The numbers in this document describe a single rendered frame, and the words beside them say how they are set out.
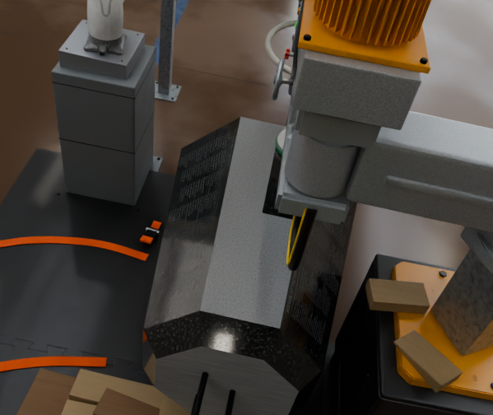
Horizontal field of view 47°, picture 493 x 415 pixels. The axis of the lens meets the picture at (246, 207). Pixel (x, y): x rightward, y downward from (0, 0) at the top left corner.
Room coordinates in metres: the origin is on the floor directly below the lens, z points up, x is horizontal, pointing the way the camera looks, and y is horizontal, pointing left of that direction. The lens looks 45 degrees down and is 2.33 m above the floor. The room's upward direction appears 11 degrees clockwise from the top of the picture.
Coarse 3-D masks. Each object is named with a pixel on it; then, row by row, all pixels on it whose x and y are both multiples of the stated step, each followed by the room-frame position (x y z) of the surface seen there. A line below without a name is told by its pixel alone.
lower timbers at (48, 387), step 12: (48, 372) 1.05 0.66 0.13; (36, 384) 0.99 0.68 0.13; (48, 384) 1.00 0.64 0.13; (60, 384) 1.01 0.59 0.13; (72, 384) 1.02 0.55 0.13; (36, 396) 0.94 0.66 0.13; (48, 396) 0.95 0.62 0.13; (60, 396) 0.96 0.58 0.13; (24, 408) 0.88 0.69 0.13; (36, 408) 0.89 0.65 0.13; (48, 408) 0.90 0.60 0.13; (60, 408) 0.91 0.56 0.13
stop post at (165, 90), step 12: (168, 0) 3.27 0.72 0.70; (168, 12) 3.27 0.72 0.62; (168, 24) 3.27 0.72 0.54; (168, 36) 3.27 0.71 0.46; (168, 48) 3.27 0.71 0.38; (168, 60) 3.27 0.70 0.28; (168, 72) 3.27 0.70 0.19; (156, 84) 3.37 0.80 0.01; (168, 84) 3.27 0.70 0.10; (156, 96) 3.22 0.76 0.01; (168, 96) 3.25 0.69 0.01
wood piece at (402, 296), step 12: (372, 288) 1.24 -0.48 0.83; (384, 288) 1.25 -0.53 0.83; (396, 288) 1.26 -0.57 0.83; (408, 288) 1.27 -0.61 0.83; (420, 288) 1.28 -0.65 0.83; (372, 300) 1.19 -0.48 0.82; (384, 300) 1.20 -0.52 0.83; (396, 300) 1.21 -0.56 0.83; (408, 300) 1.22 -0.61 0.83; (420, 300) 1.23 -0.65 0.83; (408, 312) 1.20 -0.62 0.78; (420, 312) 1.21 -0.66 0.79
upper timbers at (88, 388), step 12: (84, 372) 1.03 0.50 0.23; (96, 372) 1.04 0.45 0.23; (84, 384) 0.98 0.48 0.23; (96, 384) 0.99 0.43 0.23; (108, 384) 1.00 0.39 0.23; (120, 384) 1.01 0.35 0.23; (132, 384) 1.02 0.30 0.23; (144, 384) 1.03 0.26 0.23; (72, 396) 0.93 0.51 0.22; (84, 396) 0.93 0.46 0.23; (96, 396) 0.94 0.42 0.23; (132, 396) 0.97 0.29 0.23; (144, 396) 0.98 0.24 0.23; (156, 396) 0.99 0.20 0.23; (72, 408) 0.88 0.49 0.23; (84, 408) 0.89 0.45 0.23
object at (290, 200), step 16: (304, 0) 1.83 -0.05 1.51; (304, 112) 1.13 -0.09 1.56; (288, 128) 1.41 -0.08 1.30; (304, 128) 1.12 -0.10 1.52; (320, 128) 1.12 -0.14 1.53; (336, 128) 1.12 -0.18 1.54; (352, 128) 1.12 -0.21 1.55; (368, 128) 1.12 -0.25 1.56; (288, 144) 1.36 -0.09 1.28; (352, 144) 1.13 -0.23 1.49; (368, 144) 1.12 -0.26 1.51; (288, 192) 1.13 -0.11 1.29; (288, 208) 1.12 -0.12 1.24; (304, 208) 1.12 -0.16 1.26; (320, 208) 1.12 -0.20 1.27; (336, 208) 1.12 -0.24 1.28
